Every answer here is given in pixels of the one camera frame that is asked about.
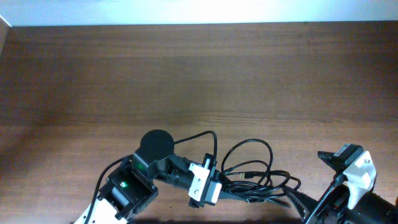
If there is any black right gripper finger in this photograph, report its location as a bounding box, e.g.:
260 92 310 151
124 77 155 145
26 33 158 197
282 186 318 222
317 151 339 171

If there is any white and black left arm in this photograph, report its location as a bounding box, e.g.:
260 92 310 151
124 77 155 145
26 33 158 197
76 129 255 223

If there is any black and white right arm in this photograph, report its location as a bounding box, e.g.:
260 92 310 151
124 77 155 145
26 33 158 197
283 149 397 224

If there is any black USB-A cable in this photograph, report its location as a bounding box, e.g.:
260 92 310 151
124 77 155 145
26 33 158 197
220 138 302 208

